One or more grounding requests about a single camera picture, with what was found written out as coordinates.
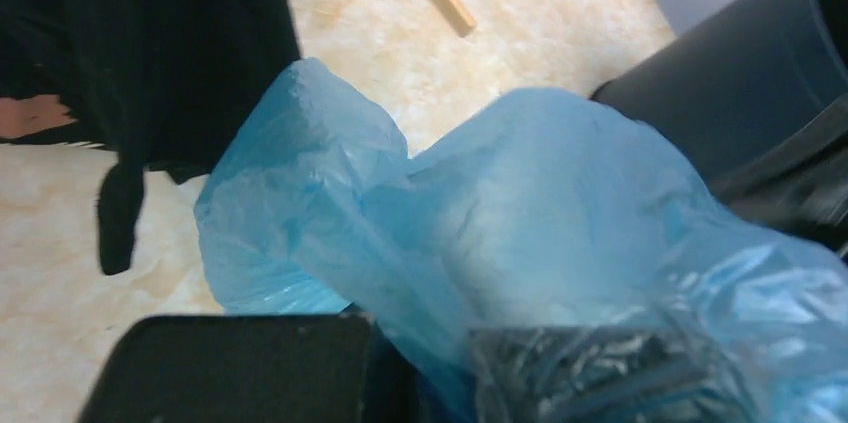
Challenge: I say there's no blue plastic trash bag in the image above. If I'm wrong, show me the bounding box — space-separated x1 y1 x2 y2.
195 59 847 422

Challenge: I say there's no black printed t-shirt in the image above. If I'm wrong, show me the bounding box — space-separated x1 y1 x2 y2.
1 0 300 275

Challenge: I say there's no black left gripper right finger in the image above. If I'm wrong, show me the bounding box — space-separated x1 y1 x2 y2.
470 326 756 422

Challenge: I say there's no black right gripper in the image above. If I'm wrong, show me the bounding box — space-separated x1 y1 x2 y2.
708 95 847 255

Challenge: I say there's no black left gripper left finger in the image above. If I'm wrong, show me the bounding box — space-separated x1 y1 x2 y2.
79 314 417 423

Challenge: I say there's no black round trash bin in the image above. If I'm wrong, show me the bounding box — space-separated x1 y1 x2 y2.
594 0 847 180

